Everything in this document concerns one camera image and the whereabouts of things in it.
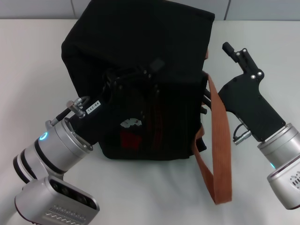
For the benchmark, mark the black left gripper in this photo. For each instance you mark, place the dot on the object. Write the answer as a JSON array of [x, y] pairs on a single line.
[[93, 119]]

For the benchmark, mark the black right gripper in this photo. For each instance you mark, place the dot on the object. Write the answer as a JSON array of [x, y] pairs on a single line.
[[250, 105]]

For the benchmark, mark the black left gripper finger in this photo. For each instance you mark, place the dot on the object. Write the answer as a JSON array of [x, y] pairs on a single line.
[[157, 63]]

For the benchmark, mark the white backdrop board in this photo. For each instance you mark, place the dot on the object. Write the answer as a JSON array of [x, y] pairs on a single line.
[[35, 9]]

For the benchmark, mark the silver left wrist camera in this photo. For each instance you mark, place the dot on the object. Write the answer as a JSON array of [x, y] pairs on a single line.
[[47, 199]]

